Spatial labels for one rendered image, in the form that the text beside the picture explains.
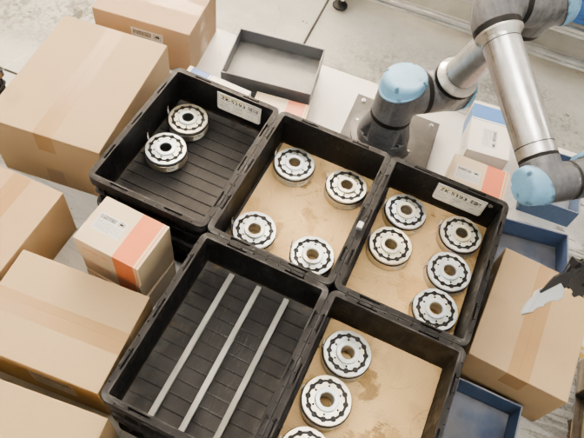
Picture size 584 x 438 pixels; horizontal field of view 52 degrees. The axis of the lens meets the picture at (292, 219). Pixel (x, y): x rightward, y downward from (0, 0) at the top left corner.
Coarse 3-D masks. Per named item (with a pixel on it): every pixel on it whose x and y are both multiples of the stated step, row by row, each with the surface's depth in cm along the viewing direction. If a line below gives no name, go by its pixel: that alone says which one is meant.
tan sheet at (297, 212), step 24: (288, 144) 156; (336, 168) 154; (264, 192) 147; (288, 192) 148; (312, 192) 149; (288, 216) 144; (312, 216) 145; (336, 216) 146; (288, 240) 141; (336, 240) 142
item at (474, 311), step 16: (400, 160) 144; (384, 176) 141; (432, 176) 143; (480, 192) 142; (368, 208) 136; (496, 240) 135; (352, 256) 128; (336, 288) 124; (480, 288) 128; (384, 304) 123; (480, 304) 126; (416, 320) 122; (448, 336) 121; (464, 336) 121
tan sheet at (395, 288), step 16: (400, 192) 152; (432, 208) 150; (384, 224) 146; (432, 224) 147; (416, 240) 144; (432, 240) 145; (416, 256) 142; (352, 272) 138; (368, 272) 138; (384, 272) 139; (400, 272) 139; (416, 272) 140; (352, 288) 136; (368, 288) 136; (384, 288) 137; (400, 288) 137; (416, 288) 137; (400, 304) 135
